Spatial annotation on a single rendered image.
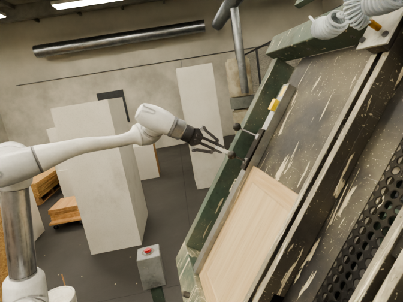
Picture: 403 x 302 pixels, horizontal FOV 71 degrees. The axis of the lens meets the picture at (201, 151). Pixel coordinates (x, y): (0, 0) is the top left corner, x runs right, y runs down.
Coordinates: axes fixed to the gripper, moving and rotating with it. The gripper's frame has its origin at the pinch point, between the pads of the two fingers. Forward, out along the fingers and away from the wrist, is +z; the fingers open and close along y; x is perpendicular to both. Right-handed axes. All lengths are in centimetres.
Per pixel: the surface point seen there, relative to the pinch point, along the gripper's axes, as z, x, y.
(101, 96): -156, -793, 54
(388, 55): 8, 58, -42
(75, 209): -65, -307, 194
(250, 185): 13.6, 12.9, 8.0
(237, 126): 0.8, 1.1, -12.3
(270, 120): 11.4, 7.0, -20.7
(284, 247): 8, 58, 13
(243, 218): 13.8, 19.9, 20.6
